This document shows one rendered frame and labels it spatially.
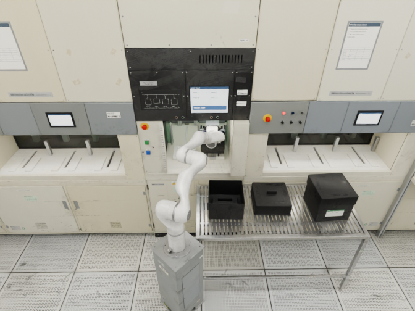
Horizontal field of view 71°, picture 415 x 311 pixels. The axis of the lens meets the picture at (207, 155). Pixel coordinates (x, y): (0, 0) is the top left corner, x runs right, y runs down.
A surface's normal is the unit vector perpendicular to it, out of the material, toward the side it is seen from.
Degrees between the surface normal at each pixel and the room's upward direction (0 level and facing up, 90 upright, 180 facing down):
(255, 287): 0
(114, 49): 90
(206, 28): 92
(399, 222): 90
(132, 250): 0
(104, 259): 0
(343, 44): 90
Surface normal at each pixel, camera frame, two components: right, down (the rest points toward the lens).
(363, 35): 0.02, 0.58
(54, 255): 0.00, -0.81
